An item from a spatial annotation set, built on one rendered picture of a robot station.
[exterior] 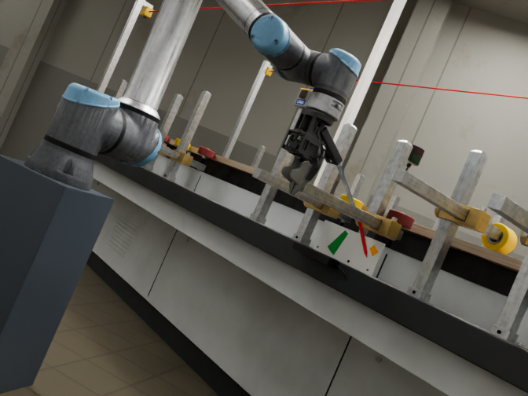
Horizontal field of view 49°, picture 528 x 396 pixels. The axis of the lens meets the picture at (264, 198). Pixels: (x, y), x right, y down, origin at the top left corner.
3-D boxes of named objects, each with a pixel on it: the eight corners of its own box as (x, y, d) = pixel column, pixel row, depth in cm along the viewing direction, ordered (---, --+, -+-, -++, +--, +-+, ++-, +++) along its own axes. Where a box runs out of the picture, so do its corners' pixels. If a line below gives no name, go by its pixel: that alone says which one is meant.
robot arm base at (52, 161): (64, 184, 151) (78, 149, 151) (9, 158, 157) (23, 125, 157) (101, 194, 169) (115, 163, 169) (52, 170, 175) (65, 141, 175)
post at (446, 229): (410, 318, 149) (482, 150, 150) (400, 313, 152) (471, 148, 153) (417, 321, 152) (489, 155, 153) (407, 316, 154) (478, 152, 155)
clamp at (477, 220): (473, 227, 143) (481, 209, 144) (430, 214, 154) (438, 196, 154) (485, 234, 147) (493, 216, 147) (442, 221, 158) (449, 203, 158)
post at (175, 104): (139, 181, 287) (178, 93, 288) (137, 179, 290) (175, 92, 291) (145, 183, 289) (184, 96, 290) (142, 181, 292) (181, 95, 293)
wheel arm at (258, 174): (256, 181, 168) (262, 167, 168) (250, 178, 171) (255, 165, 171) (350, 225, 195) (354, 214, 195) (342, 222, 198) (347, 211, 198)
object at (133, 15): (79, 137, 369) (142, -5, 370) (75, 135, 376) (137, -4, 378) (95, 144, 376) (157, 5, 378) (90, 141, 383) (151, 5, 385)
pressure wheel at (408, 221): (390, 247, 167) (405, 211, 167) (370, 240, 174) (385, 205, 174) (405, 254, 172) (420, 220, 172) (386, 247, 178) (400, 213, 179)
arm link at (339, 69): (336, 58, 153) (369, 66, 148) (318, 101, 153) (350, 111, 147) (323, 42, 145) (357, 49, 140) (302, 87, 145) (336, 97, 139)
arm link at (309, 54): (278, 33, 150) (317, 42, 143) (297, 53, 160) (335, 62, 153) (264, 66, 150) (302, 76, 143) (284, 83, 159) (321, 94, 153)
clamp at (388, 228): (385, 236, 163) (392, 220, 163) (352, 223, 174) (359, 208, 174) (396, 241, 167) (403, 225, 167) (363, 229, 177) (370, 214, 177)
